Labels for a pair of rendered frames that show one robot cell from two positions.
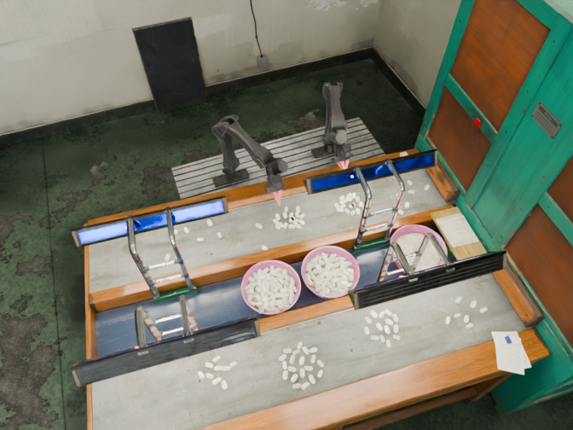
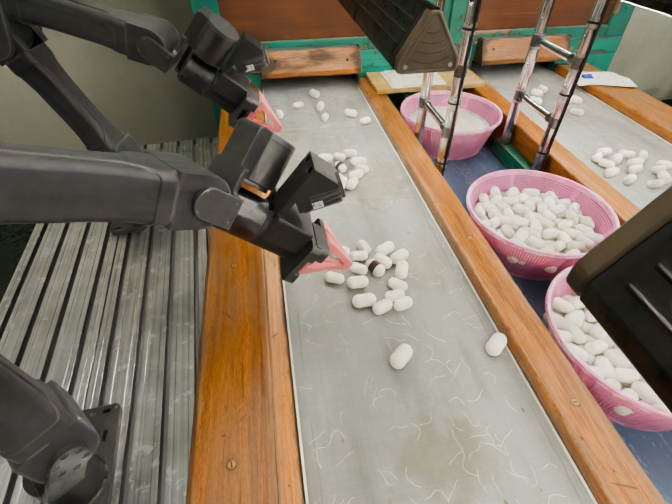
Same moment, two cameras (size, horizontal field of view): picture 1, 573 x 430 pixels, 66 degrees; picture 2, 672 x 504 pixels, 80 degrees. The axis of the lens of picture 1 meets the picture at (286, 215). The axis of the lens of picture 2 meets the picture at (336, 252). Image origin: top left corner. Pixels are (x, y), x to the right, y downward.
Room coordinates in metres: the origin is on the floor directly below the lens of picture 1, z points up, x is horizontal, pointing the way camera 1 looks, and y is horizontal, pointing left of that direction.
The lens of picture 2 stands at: (1.30, 0.44, 1.22)
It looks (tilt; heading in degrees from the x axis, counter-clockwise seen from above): 43 degrees down; 276
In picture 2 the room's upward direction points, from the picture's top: straight up
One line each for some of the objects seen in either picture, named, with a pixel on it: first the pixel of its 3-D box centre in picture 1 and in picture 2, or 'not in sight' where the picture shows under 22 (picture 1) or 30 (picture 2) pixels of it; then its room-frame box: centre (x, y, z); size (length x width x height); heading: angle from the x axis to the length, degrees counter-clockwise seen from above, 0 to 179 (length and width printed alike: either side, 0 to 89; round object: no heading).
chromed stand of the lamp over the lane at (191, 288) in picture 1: (163, 256); not in sight; (0.99, 0.53, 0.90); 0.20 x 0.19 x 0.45; 106
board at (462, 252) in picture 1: (460, 236); (423, 79); (1.16, -0.83, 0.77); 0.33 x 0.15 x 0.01; 16
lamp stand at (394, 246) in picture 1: (408, 280); (579, 78); (0.86, -0.51, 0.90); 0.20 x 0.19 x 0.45; 106
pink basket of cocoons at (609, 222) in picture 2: (329, 275); (531, 226); (0.98, -0.20, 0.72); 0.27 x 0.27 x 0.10
